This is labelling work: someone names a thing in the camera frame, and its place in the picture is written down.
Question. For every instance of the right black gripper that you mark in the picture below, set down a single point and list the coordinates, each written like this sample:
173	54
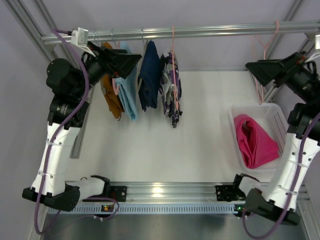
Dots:
284	69

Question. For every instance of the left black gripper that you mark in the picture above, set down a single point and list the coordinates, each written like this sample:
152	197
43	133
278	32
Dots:
106	61

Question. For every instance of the pink wire hanger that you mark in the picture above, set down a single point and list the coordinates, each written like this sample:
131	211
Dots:
260	92
174	71

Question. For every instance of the purple camouflage trousers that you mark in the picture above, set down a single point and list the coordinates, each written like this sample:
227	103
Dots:
166	88

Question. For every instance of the pink trousers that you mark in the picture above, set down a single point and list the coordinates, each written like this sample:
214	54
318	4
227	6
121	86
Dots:
257	148

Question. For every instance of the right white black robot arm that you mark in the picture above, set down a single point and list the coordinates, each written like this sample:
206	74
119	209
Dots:
278	200

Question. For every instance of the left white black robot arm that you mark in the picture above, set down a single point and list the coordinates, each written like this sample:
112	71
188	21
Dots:
66	116

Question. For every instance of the light blue trousers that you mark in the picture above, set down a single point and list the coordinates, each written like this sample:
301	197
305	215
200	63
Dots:
127	94

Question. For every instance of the grey hanger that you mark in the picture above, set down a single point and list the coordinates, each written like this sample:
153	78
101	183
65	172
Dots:
145	43

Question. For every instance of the mustard brown trousers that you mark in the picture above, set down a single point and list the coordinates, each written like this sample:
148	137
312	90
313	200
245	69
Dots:
113	101

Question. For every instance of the dark blue jeans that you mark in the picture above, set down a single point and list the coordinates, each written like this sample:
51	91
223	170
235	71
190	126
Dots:
149	77

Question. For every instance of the white plastic basket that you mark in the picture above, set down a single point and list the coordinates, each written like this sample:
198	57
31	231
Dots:
271	118

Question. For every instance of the silver wire hanger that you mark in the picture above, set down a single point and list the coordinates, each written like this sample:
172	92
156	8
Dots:
95	39

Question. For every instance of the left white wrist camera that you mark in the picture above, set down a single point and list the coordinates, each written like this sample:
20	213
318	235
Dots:
79	38

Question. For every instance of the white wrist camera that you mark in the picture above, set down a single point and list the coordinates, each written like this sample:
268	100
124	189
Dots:
316	53
79	38

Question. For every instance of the aluminium hanging rail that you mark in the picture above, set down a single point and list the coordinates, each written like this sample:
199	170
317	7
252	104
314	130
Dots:
285	27

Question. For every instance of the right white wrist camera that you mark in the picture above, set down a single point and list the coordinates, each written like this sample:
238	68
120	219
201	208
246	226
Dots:
316	53

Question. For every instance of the right aluminium frame post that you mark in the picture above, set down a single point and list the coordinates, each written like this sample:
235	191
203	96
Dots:
281	45

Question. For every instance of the aluminium frame post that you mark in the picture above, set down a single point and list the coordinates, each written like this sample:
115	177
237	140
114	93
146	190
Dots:
281	45
26	20

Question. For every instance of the left aluminium frame post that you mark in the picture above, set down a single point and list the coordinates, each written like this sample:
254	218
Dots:
26	20

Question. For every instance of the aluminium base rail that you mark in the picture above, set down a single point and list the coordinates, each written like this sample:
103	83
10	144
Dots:
166	192

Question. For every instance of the slotted cable duct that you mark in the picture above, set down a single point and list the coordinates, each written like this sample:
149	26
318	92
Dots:
154	209

